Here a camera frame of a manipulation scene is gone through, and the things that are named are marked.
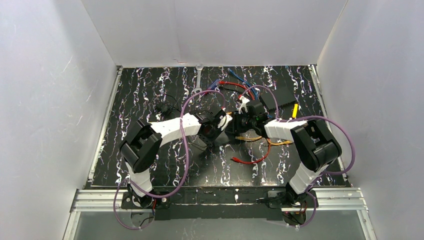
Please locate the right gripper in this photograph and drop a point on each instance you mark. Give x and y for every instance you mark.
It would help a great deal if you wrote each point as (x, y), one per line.
(242, 124)

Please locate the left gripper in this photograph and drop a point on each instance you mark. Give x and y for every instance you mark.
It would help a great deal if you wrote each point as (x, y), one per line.
(205, 139)

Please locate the black network switch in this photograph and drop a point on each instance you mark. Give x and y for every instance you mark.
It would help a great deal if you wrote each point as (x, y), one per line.
(283, 97)
(227, 137)

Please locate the small black power adapter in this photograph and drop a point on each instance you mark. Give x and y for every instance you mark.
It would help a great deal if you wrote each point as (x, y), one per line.
(164, 109)

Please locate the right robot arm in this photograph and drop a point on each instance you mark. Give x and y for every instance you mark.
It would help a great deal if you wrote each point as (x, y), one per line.
(316, 146)

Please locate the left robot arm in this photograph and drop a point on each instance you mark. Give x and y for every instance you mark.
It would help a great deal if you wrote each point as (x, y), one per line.
(141, 144)

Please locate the silver wrench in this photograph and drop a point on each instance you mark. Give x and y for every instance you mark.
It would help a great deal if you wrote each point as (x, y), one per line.
(199, 68)

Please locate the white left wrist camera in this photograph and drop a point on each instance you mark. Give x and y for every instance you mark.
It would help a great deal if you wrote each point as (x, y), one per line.
(224, 122)

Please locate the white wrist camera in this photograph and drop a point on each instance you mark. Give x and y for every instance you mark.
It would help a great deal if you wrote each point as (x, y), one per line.
(243, 104)
(224, 122)

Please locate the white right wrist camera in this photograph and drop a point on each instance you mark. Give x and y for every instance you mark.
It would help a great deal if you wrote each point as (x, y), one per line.
(243, 104)

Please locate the blue handled screwdriver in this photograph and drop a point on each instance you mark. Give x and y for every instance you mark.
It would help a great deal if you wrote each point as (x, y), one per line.
(214, 85)

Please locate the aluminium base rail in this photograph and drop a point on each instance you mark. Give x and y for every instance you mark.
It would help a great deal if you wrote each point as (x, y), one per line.
(323, 198)

